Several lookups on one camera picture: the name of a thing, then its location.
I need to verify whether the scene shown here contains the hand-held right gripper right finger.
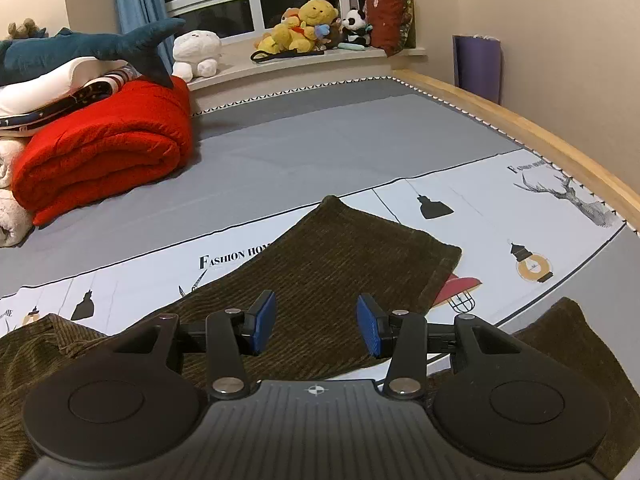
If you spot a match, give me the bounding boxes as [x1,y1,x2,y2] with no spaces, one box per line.
[356,294,522,397]

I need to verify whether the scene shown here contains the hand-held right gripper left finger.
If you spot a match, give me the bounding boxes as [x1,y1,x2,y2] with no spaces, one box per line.
[109,290,278,402]

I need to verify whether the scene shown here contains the brown corduroy pants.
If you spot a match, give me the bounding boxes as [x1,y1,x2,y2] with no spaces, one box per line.
[0,195,633,480]

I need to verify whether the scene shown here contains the red folded blanket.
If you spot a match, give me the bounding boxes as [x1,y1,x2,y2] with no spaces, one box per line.
[11,76,195,227]

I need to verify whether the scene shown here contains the beige fluffy blanket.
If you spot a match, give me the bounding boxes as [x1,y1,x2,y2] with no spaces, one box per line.
[0,139,36,248]

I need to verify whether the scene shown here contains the white plush toy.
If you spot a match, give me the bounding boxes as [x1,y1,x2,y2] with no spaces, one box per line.
[172,30,223,81]

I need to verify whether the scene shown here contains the purple rolled mat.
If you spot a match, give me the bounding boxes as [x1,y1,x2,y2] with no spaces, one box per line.
[452,34,502,106]

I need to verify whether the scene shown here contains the yellow dog plush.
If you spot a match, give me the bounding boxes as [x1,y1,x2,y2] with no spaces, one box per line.
[256,25,301,55]

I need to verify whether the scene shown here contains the dark striped folded cloth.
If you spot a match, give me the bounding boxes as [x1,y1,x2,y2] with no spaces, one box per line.
[0,66,138,133]

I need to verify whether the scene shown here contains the brown and blue plush toy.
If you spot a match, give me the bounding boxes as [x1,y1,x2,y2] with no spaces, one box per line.
[315,24,343,51]

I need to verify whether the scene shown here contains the panda plush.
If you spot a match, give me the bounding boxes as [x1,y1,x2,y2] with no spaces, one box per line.
[341,9,373,47]

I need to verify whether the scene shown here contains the yellow bear plush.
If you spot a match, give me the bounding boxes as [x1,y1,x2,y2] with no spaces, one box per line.
[295,0,341,53]

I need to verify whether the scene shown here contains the red cushion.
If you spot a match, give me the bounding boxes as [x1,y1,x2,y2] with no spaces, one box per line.
[364,0,415,58]

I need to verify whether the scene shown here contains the white pillow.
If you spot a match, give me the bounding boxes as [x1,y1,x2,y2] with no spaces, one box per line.
[0,57,132,121]

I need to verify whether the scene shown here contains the blue shark plush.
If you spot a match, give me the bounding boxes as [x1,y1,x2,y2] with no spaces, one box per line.
[0,17,187,90]

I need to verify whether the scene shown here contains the blue curtain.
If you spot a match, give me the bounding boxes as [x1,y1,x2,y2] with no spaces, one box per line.
[110,0,168,73]

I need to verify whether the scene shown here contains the small brown plush toy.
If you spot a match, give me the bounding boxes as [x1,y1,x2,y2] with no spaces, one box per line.
[6,17,50,41]

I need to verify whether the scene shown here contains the black strap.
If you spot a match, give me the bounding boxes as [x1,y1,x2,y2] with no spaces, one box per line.
[250,47,326,65]

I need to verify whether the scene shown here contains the wooden bed frame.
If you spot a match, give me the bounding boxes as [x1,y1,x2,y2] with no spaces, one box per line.
[392,69,640,226]

